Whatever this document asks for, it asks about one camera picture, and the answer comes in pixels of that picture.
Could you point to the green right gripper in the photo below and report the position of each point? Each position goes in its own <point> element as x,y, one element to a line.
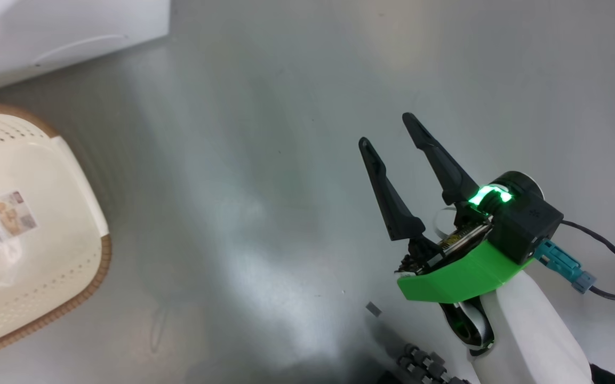
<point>462,274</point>

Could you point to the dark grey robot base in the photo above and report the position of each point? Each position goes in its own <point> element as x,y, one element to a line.
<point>424,368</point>

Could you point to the white front-load washing machine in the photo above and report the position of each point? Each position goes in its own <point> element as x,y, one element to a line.
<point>46,26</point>

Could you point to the small grey floor scrap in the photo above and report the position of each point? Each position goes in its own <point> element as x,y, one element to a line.
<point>374,309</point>

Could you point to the round white filter cover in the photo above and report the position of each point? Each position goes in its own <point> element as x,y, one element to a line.
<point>83,53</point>

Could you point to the cream perforated laundry basket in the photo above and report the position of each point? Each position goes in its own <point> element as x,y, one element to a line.
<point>35,282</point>

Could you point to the paper basket product label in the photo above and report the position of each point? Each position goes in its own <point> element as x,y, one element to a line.
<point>0,218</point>

